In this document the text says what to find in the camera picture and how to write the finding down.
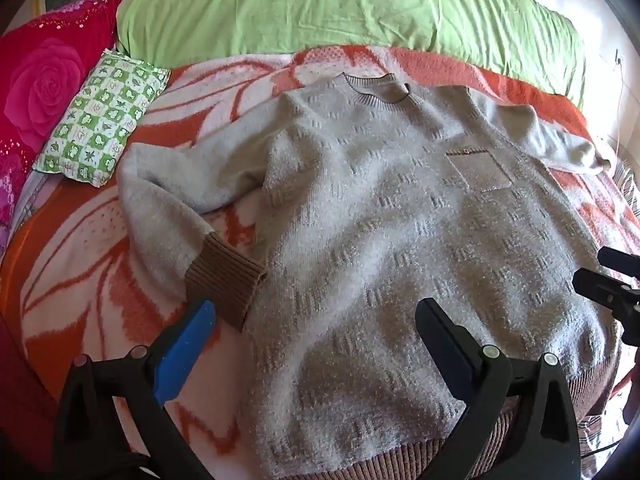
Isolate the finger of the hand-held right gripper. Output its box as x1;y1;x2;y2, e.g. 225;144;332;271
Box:
572;267;640;346
597;245;640;279

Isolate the red rose pillow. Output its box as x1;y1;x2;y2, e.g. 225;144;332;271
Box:
0;0;124;228

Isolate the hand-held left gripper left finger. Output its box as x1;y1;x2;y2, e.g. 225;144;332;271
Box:
54;299;217;480

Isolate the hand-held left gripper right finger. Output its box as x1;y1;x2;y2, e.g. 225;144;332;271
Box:
415;297;584;480

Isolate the plaid bed sheet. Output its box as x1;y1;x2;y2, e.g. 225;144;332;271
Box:
575;157;640;480

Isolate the green checkered small pillow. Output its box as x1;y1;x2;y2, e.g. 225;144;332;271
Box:
32;50;171;188

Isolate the orange and white blanket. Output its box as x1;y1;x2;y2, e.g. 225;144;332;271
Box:
0;45;640;480

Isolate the green quilt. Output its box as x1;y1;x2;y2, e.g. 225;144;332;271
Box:
116;0;587;111

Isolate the grey knit sweater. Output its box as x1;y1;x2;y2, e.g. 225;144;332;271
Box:
117;72;619;480

